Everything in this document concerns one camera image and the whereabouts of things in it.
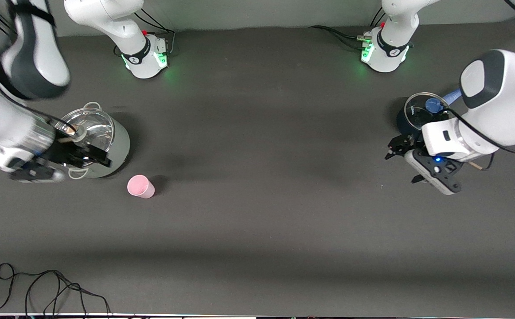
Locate pink plastic cup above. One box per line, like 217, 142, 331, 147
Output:
127, 175, 155, 199

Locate glass lid with beige knob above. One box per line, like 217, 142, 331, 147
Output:
60, 108, 115, 156

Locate dark blue saucepan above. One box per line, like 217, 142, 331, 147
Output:
396, 88, 463, 136

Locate glass lid with blue knob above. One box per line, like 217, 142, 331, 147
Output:
405, 92, 453, 130

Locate dark grey table cloth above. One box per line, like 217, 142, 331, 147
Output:
0, 17, 515, 316

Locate pale grey two-handled pot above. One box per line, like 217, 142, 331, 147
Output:
56, 102, 130, 179

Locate thin black loose cable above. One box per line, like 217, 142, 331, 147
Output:
0, 263, 112, 316

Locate black left arm base cables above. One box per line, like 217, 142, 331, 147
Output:
308, 10, 389, 50

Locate black arm base cables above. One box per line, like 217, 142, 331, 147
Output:
308, 10, 389, 50
115, 5, 176, 57

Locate black right arm base cables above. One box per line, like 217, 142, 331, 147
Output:
115, 5, 176, 57

